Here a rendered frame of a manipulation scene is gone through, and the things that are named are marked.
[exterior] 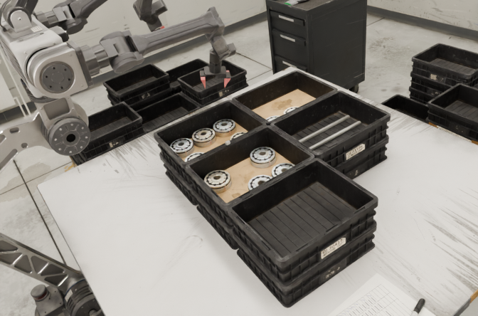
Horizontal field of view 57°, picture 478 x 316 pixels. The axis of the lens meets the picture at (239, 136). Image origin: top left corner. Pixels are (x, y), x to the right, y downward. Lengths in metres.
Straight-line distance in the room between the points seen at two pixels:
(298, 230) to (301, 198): 0.15
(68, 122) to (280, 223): 0.81
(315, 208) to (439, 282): 0.44
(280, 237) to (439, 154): 0.87
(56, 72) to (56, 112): 0.37
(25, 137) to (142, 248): 0.58
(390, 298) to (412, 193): 0.50
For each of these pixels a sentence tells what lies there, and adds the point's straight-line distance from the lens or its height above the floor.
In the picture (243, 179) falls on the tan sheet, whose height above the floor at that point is 0.83.
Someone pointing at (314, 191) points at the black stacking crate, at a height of 0.83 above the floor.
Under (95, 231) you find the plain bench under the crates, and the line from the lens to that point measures 1.90.
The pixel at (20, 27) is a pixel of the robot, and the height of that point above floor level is 1.54.
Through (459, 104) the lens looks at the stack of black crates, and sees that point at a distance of 2.84.
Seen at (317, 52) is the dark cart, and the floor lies 0.57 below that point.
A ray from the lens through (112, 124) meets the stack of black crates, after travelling 3.00.
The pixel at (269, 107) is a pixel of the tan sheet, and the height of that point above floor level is 0.83.
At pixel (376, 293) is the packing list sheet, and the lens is 1.52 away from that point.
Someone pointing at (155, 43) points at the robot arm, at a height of 1.43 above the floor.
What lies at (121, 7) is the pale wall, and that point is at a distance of 4.71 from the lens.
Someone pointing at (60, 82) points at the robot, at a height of 1.43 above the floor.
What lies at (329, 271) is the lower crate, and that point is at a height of 0.75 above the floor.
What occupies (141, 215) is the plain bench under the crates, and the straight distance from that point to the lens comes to 1.89.
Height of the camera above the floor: 1.93
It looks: 34 degrees down
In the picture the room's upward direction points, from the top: 9 degrees counter-clockwise
